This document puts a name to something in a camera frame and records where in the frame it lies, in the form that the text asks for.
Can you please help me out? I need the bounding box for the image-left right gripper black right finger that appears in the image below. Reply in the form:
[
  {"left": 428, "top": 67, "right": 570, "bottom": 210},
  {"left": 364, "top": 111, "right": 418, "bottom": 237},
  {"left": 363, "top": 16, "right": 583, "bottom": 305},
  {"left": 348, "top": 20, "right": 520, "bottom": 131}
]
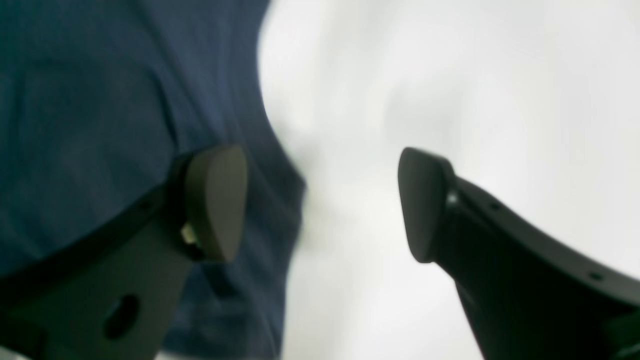
[{"left": 398, "top": 147, "right": 640, "bottom": 360}]

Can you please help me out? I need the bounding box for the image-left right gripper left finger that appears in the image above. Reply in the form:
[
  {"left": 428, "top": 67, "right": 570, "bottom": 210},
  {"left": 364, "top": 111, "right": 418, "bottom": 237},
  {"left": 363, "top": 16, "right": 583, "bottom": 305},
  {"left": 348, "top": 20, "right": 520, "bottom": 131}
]
[{"left": 0, "top": 145, "right": 249, "bottom": 360}]

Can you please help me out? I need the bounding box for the dark blue T-shirt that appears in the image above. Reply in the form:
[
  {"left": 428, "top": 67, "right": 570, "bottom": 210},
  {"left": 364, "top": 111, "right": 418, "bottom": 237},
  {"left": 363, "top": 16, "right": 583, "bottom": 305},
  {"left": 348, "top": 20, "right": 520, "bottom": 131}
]
[{"left": 0, "top": 0, "right": 306, "bottom": 360}]

